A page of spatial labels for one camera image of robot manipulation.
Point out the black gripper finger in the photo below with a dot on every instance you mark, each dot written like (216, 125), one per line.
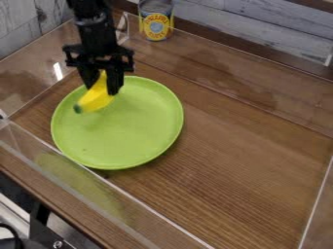
(114, 80)
(90, 75)

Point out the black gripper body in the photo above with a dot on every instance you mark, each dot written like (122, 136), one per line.
(98, 48)

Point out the yellow toy banana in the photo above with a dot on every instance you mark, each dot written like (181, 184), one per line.
(96, 98)

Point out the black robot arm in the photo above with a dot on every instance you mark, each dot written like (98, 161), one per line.
(93, 9)

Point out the green round plate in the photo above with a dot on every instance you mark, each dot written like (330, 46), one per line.
(126, 134)

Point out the yellow labelled tin can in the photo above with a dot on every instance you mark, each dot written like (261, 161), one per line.
(156, 19)

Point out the clear acrylic corner bracket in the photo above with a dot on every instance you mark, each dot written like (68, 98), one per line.
(122, 29)

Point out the clear acrylic barrier wall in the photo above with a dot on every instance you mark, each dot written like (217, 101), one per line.
(112, 215)

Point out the black metal table bracket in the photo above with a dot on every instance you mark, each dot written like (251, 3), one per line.
(39, 231)

